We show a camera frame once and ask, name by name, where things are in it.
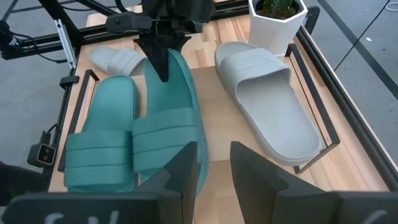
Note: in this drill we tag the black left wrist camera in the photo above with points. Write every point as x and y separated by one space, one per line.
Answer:
127 22

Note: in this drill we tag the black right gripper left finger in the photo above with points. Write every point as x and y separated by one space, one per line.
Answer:
174 193

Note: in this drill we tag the green cactus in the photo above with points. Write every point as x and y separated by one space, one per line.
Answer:
278 6

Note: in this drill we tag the black table-level camera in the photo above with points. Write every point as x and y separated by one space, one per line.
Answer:
42 154

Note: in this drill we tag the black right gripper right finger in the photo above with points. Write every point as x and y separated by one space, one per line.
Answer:
258 193

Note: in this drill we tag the white hexagonal plant pot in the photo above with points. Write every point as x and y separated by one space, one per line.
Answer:
273 31

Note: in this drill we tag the black aluminium rig frame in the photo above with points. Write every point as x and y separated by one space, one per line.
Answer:
356 115

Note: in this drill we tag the teal green rubber slide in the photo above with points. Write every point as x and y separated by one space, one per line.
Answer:
102 149
168 130

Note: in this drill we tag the silver aluminium bracket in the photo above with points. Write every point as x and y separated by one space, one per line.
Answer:
65 43

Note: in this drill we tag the wooden shelf with black frame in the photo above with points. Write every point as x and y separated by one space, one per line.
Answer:
217 118

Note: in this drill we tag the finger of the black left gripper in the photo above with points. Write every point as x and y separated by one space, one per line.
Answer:
160 59
182 40

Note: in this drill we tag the light grey rubber slide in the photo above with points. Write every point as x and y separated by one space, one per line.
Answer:
118 60
267 109

